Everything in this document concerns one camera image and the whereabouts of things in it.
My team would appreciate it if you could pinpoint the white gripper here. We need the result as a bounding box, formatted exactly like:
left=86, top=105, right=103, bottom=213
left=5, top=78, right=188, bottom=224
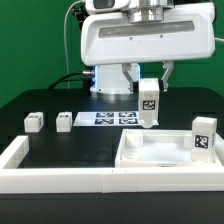
left=81, top=2, right=215, bottom=93

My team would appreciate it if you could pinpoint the white marker sheet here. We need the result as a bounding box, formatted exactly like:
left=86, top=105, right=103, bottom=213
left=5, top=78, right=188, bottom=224
left=72, top=111, right=160, bottom=127

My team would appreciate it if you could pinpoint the white square tabletop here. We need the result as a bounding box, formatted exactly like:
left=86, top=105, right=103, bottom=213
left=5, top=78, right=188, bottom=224
left=115, top=129, right=224, bottom=168

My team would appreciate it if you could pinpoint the white U-shaped fence wall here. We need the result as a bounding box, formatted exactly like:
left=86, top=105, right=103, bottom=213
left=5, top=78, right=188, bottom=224
left=0, top=136, right=224, bottom=194

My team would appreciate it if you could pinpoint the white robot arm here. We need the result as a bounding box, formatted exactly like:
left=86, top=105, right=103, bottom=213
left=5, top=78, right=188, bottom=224
left=81, top=0, right=215, bottom=96

